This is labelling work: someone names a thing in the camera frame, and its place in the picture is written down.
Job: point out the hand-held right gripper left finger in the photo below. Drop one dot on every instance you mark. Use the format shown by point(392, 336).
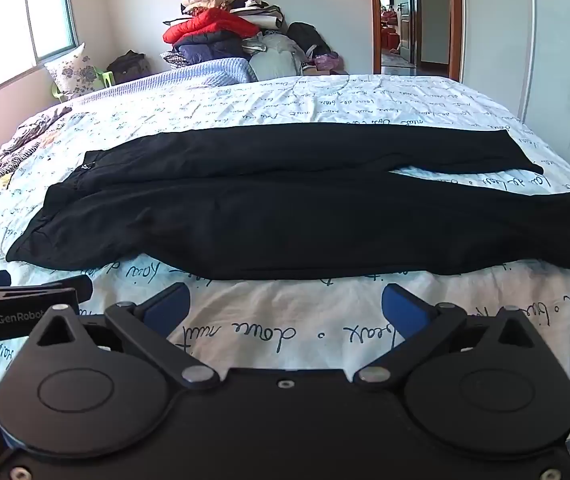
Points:
point(166, 306)

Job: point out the dark wooden door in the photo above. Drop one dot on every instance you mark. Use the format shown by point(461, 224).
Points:
point(407, 10)

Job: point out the pink bag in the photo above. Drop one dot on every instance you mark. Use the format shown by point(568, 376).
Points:
point(326, 62)

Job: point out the stack of light folded clothes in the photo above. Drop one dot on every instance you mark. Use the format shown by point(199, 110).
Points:
point(250, 7)

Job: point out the light blue knit blanket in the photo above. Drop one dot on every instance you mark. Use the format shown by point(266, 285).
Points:
point(205, 74)

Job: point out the floral pillow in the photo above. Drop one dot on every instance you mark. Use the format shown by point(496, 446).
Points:
point(72, 72)

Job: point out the black jacket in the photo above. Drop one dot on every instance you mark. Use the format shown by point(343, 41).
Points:
point(307, 37)

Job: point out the black bag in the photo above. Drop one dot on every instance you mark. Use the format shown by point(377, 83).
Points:
point(129, 66)

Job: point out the navy puffer jacket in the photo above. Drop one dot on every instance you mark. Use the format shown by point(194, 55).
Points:
point(210, 47)

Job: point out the black pants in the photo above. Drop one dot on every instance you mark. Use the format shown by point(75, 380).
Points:
point(275, 215)

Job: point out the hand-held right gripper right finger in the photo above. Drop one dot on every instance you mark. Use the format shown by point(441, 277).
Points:
point(405, 310)

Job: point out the red puffer jacket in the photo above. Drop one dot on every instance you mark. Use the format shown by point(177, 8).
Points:
point(210, 24)

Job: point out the white wardrobe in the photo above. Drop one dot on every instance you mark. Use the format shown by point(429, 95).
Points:
point(530, 45)

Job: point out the green plastic stool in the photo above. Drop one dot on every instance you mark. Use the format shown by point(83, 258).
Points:
point(106, 77)

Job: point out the bed with script-printed sheet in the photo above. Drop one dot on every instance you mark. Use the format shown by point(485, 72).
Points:
point(315, 105)

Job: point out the window with green frame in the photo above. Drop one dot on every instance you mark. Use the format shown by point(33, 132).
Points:
point(25, 25)

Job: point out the colourful patterned quilt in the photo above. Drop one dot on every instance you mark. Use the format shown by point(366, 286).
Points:
point(20, 145)

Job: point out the grey garment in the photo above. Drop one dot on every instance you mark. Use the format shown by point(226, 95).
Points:
point(275, 62)

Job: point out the wooden door frame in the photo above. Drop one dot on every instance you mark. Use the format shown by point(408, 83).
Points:
point(456, 15)

